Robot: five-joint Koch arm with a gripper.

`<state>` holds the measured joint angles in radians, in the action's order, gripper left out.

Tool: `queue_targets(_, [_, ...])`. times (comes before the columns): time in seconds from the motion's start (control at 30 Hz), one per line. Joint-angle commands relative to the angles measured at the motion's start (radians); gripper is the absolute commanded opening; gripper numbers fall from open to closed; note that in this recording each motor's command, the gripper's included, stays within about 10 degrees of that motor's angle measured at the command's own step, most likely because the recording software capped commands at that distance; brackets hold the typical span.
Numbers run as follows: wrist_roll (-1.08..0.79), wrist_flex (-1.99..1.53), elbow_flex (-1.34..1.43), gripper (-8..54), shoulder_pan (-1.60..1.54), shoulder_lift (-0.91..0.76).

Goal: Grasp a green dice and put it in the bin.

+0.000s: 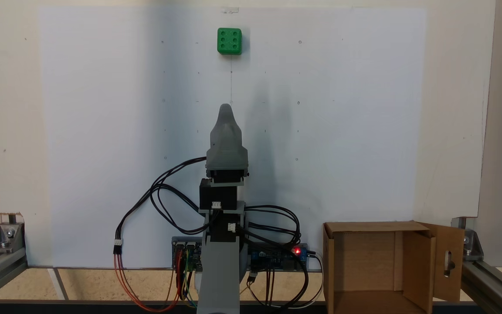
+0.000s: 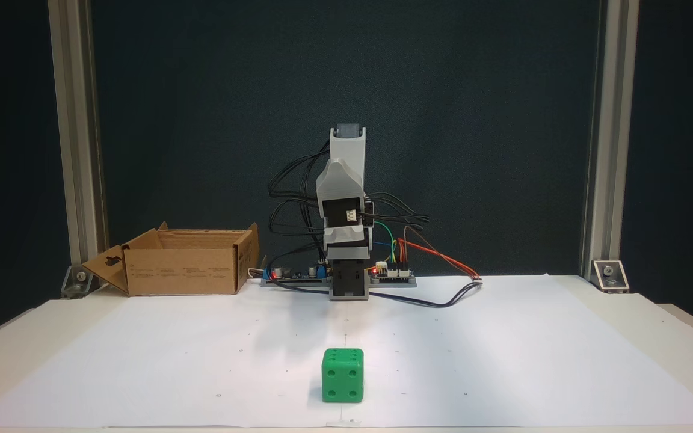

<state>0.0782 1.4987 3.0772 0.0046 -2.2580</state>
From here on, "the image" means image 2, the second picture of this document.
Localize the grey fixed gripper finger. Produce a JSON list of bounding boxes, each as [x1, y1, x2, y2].
[[324, 227, 372, 261]]

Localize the green dice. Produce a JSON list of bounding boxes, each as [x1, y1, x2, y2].
[[321, 348, 365, 403]]

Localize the circuit board with white connector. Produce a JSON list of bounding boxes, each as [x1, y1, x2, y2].
[[368, 260, 417, 288]]

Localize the circuit board with blue parts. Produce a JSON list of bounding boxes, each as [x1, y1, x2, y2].
[[261, 257, 330, 288]]

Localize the open cardboard box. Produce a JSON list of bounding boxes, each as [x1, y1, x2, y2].
[[82, 221, 260, 296]]

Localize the green wire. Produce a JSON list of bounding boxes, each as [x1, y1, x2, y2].
[[375, 221, 398, 263]]

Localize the brown wire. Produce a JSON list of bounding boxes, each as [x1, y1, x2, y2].
[[404, 226, 443, 256]]

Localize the orange red wire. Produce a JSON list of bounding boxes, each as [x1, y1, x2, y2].
[[398, 238, 481, 281]]

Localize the black cable on table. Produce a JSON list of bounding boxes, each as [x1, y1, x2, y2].
[[265, 278, 483, 309]]

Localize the metal corner bracket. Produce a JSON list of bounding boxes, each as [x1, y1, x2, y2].
[[591, 260, 630, 294], [61, 265, 93, 299]]

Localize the aluminium frame post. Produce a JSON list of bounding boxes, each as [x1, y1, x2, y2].
[[580, 0, 640, 280], [48, 0, 108, 283]]

